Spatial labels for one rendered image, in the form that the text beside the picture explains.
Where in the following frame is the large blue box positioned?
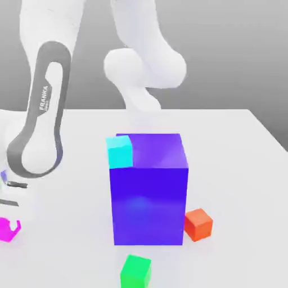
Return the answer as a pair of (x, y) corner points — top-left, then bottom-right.
(109, 133), (189, 246)

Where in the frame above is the small magenta cube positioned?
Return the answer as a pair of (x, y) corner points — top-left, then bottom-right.
(0, 217), (23, 243)

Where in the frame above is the small cyan cube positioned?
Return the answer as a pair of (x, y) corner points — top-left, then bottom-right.
(105, 134), (134, 169)

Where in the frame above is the small orange cube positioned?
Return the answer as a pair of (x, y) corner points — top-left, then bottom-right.
(183, 208), (214, 243)

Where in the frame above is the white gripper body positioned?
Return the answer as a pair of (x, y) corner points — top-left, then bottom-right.
(0, 191), (28, 219)

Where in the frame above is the small green cube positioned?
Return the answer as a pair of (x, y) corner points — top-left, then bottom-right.
(119, 254), (152, 288)

